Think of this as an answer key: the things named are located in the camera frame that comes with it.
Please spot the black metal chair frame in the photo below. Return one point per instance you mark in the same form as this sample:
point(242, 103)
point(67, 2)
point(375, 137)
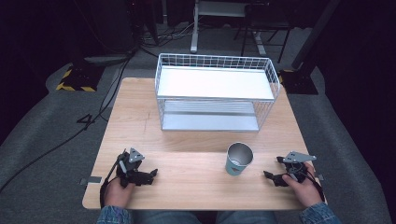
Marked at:
point(264, 21)

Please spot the light blue paper cup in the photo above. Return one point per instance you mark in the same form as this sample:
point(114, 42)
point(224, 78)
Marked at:
point(236, 166)

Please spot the person's right leg in jeans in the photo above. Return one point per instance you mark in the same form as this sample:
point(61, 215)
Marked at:
point(246, 217)

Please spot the person's left leg in jeans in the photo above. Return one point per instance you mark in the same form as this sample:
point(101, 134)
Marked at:
point(165, 217)

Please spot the dark slanted stand pole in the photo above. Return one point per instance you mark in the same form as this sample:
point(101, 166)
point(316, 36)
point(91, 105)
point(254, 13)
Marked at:
point(314, 34)

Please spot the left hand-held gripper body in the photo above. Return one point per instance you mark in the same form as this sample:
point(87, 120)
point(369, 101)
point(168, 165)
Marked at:
point(127, 168)

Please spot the person's left hand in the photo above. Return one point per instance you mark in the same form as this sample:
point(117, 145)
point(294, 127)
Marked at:
point(116, 194)

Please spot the black base with striped tape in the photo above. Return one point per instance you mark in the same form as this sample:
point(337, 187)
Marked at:
point(79, 77)
point(299, 82)

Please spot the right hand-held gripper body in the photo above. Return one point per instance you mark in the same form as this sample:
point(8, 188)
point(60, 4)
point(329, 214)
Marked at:
point(297, 169)

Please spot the person's leg in jeans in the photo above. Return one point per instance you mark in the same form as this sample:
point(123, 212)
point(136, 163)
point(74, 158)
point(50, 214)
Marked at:
point(246, 217)
point(165, 217)

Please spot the white desk leg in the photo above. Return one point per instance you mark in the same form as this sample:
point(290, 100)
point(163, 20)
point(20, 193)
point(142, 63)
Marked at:
point(195, 31)

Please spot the person's right hand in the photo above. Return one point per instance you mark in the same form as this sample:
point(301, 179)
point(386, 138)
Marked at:
point(306, 191)

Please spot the grey tape strip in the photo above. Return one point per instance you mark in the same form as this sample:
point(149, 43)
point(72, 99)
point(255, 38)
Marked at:
point(93, 179)

